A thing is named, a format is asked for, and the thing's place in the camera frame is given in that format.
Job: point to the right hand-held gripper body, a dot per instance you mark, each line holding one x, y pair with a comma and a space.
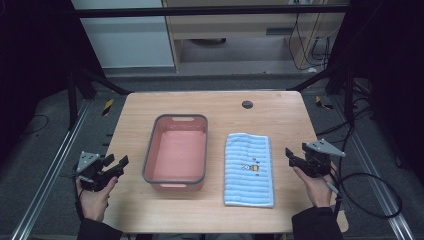
316, 163

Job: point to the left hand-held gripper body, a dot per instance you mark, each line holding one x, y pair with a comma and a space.
90, 173

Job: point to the person's right hand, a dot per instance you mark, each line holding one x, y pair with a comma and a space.
316, 191

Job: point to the person's left hand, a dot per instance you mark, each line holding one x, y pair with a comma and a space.
94, 203

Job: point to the blue striped towel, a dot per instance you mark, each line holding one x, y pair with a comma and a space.
248, 180

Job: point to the yellow and black tape marker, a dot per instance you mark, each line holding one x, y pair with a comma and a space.
320, 102
107, 107

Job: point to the pink basin with grey rim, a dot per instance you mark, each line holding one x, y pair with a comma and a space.
180, 153

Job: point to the black metal stand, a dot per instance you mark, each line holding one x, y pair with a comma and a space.
72, 100
348, 100

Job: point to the white cabinet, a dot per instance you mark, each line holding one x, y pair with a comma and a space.
126, 40

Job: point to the light wooden desk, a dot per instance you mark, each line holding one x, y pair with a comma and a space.
233, 26

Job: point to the aluminium floor rail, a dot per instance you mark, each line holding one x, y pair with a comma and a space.
383, 200
50, 170

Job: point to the black horizontal frame bar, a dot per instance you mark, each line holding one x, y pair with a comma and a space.
200, 12

